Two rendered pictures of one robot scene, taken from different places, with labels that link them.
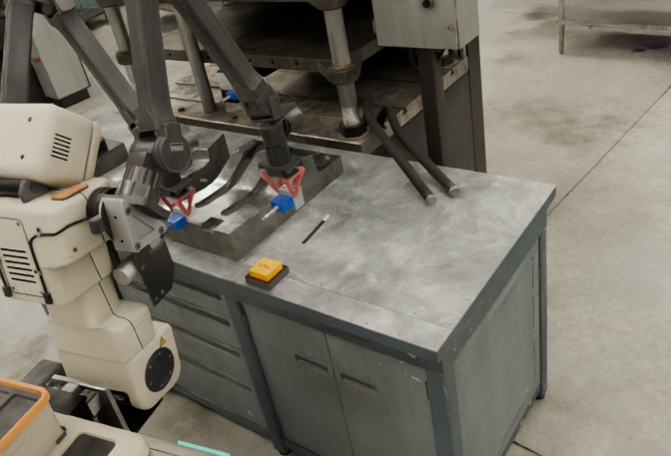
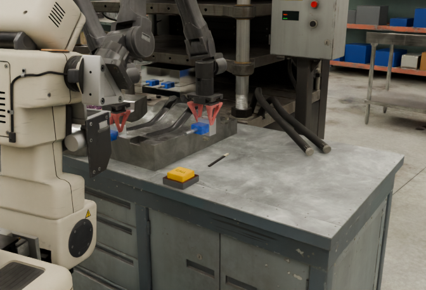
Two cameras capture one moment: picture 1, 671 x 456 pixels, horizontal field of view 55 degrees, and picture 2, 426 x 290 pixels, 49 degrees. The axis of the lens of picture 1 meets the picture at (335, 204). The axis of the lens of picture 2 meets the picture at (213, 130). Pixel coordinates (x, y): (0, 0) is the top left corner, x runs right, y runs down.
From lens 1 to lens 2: 0.45 m
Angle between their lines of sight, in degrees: 14
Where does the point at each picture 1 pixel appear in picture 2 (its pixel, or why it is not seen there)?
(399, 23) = (290, 37)
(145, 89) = not seen: outside the picture
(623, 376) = not seen: outside the picture
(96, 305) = (45, 162)
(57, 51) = not seen: hidden behind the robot
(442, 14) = (323, 32)
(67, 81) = not seen: hidden behind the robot
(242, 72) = (194, 13)
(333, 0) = (246, 11)
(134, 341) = (68, 202)
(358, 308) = (260, 207)
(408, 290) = (300, 200)
